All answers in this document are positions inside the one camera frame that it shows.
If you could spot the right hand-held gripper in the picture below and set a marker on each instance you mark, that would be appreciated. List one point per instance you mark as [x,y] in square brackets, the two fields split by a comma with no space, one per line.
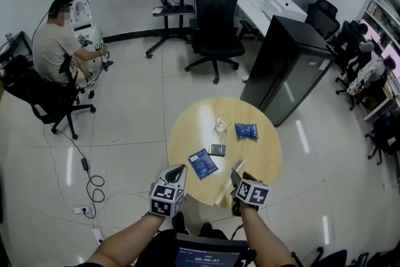
[253,194]

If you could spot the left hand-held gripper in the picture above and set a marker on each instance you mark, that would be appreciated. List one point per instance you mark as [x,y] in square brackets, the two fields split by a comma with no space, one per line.
[167,198]

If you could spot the white brush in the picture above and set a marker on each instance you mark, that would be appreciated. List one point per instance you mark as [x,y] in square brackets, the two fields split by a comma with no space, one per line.
[222,194]

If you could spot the blue packet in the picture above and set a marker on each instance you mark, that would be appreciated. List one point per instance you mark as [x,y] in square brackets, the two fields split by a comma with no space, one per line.
[202,164]

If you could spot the small black packet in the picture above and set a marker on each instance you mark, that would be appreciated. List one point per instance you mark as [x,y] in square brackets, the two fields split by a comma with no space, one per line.
[217,150]

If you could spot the blue snack bag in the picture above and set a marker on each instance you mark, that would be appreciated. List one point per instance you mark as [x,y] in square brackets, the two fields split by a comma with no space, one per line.
[247,131]

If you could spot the clear glass cup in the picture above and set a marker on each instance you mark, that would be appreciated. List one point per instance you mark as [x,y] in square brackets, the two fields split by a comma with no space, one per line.
[222,126]

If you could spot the person's right forearm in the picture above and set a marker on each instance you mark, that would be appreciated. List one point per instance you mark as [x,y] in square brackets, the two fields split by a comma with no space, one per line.
[265,237]

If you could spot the person's left forearm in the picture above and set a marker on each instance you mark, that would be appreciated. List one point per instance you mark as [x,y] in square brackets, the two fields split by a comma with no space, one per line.
[125,244]

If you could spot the round wooden table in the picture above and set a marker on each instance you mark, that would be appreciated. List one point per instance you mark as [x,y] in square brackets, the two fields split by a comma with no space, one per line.
[250,165]

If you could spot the person's left black shoe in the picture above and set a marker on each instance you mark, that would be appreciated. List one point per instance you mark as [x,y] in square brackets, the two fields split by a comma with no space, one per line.
[178,222]

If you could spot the person's black shoe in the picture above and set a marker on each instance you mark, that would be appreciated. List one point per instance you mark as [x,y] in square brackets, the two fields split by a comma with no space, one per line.
[178,222]
[206,226]

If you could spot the person's right black shoe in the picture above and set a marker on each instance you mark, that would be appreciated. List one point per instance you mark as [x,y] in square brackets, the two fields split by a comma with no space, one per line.
[206,226]

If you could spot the person's black shirt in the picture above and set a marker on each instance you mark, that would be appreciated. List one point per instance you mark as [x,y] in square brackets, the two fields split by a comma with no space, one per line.
[162,247]

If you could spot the black chest-worn screen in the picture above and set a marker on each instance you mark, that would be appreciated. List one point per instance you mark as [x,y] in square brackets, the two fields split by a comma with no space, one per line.
[209,251]

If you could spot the white power strip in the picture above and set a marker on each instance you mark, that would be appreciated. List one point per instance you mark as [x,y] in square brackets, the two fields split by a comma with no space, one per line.
[97,235]
[82,209]

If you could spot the black glass-door cabinet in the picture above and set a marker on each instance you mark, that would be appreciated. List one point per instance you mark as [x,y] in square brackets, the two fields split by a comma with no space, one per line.
[281,65]

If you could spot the black television stand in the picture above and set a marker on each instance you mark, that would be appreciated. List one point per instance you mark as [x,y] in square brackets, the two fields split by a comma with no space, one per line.
[168,18]

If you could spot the white long desk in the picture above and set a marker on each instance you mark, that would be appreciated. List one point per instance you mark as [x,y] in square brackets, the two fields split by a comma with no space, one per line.
[253,15]

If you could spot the white printer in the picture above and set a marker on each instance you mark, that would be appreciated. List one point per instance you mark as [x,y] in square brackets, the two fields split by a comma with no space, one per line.
[282,6]

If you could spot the white rounded machine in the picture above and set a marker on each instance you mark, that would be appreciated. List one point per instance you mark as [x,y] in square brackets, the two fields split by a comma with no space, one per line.
[81,14]

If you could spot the pink-lit computer monitor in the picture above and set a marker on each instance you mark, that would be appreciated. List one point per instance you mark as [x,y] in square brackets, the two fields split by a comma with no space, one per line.
[372,31]
[393,56]

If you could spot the grey metal desk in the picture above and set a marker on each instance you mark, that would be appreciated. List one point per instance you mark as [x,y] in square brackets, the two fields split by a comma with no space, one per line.
[15,47]

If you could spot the white shelving unit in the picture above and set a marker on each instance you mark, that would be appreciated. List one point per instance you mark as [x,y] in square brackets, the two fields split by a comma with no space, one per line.
[379,9]

